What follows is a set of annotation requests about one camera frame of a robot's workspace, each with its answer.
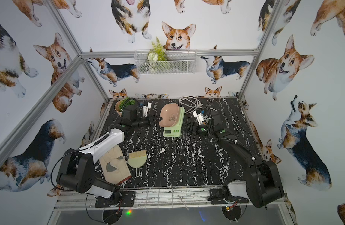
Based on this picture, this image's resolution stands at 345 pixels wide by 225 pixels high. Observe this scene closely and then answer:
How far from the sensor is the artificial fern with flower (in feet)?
2.67

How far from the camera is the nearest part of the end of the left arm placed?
675mm

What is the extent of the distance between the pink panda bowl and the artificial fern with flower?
0.27 m

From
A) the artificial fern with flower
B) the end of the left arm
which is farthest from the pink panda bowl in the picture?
the artificial fern with flower

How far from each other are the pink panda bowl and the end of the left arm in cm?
5

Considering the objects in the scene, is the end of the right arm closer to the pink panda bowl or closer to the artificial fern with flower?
the pink panda bowl

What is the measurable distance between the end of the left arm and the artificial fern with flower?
0.31 meters

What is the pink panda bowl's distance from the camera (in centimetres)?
82

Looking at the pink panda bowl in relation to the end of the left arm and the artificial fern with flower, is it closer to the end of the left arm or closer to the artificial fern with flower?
the end of the left arm

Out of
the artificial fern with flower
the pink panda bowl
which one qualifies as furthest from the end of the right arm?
the artificial fern with flower
